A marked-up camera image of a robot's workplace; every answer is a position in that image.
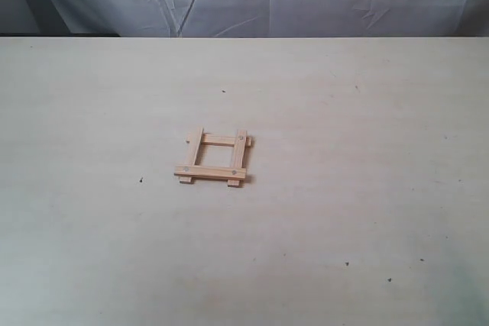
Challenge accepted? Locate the plain wooden stick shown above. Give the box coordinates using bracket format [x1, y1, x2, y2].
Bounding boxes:
[179, 127, 204, 184]

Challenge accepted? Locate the wooden stick with screws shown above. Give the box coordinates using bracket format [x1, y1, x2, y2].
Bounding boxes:
[228, 129, 247, 187]

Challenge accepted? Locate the horizontal wooden stick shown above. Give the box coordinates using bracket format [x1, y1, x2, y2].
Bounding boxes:
[186, 133, 253, 147]

